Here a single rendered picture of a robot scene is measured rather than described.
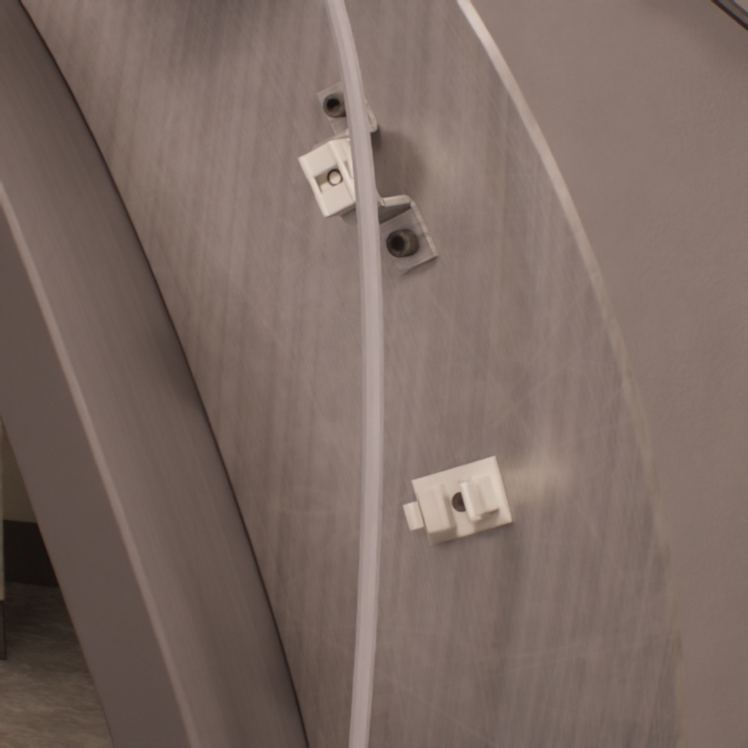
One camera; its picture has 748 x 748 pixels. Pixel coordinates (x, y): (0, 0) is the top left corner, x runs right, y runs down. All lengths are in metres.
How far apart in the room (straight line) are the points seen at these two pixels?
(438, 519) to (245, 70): 0.11
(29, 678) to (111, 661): 4.99
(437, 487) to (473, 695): 0.05
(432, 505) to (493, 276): 0.05
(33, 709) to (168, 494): 4.79
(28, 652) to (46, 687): 0.21
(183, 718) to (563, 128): 0.16
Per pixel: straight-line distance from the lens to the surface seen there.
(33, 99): 1.06
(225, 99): 1.05
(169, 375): 1.06
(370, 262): 0.99
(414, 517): 1.03
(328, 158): 1.01
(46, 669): 6.09
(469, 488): 1.01
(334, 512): 1.05
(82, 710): 5.87
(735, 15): 0.95
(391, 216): 1.03
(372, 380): 1.00
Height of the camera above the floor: 1.55
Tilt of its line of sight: 10 degrees down
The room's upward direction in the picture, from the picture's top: 4 degrees clockwise
